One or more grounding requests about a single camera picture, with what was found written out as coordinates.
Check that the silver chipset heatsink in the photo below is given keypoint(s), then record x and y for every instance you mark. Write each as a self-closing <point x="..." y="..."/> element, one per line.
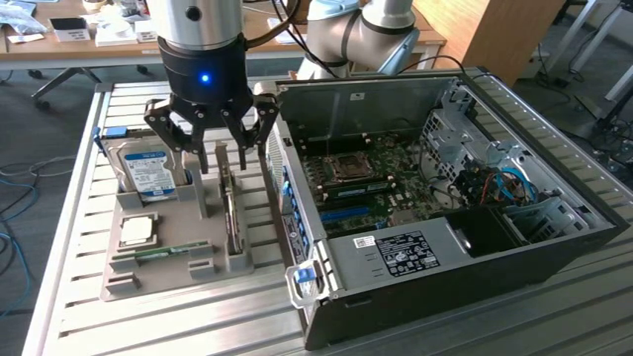
<point x="405" y="219"/>

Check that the perforated metal disk bay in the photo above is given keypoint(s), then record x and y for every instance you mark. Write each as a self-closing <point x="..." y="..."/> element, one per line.
<point x="445" y="148"/>

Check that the wooden cabinet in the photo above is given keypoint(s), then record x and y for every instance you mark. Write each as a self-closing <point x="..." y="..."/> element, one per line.
<point x="494" y="37"/>

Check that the white round container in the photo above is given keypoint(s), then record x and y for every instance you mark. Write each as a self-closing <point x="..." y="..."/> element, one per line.
<point x="115" y="27"/>

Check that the white box with black top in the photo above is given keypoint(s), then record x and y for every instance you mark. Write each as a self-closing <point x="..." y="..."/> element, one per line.
<point x="70" y="35"/>

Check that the green motherboard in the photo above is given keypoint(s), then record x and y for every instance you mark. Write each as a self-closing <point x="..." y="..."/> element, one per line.
<point x="410" y="185"/>

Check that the wooden desk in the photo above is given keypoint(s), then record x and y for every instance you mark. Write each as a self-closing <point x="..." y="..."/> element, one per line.
<point x="73" y="52"/>

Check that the grey power supply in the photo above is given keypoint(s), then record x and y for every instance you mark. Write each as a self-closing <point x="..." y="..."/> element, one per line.
<point x="345" y="259"/>

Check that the black open PC case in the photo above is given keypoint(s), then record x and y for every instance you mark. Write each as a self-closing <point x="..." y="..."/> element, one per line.
<point x="445" y="304"/>

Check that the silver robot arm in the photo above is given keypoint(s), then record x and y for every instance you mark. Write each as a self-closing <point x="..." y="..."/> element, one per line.
<point x="197" y="22"/>

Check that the green graphics card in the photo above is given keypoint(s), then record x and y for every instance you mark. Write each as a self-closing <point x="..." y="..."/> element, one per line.
<point x="230" y="207"/>

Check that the white paper stack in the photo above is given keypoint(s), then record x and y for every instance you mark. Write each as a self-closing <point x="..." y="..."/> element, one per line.
<point x="289" y="39"/>

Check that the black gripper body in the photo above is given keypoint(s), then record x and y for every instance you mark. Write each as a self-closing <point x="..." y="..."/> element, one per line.
<point x="202" y="74"/>

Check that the blue case latch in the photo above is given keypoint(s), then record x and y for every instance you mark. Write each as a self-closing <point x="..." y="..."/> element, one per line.
<point x="303" y="276"/>

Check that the white box with label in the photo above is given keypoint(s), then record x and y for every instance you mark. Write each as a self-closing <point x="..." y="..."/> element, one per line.
<point x="142" y="33"/>

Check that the green RAM stick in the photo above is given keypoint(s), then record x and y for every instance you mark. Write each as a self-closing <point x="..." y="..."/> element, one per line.
<point x="355" y="191"/>
<point x="157" y="251"/>

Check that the white card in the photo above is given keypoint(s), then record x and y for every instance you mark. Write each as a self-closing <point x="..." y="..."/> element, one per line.
<point x="24" y="38"/>

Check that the dark desk leg with caster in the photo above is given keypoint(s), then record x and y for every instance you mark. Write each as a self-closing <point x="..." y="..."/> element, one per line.
<point x="65" y="82"/>

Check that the grey metal disk bay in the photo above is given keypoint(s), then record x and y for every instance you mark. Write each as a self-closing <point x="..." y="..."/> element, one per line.
<point x="549" y="219"/>

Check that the clear plastic bag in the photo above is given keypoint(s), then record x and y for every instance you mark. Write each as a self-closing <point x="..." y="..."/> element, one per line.
<point x="20" y="22"/>

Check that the blue expansion slot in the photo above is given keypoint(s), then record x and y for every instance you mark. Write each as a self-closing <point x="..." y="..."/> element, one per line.
<point x="345" y="214"/>

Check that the grey parts rack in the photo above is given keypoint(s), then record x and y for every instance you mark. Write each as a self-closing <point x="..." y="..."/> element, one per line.
<point x="187" y="222"/>

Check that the silver CPU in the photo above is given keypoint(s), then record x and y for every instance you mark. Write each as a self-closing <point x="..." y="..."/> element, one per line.
<point x="135" y="230"/>

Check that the metal CPU socket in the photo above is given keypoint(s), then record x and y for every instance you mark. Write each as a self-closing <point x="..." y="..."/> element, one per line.
<point x="347" y="165"/>

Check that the black plastic shroud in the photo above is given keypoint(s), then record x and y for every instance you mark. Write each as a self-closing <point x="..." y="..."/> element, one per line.
<point x="483" y="230"/>

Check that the white flat box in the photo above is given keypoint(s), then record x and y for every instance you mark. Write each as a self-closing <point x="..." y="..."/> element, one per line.
<point x="115" y="42"/>

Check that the hard disk with blue label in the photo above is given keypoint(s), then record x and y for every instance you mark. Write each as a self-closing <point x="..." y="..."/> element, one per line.
<point x="147" y="170"/>

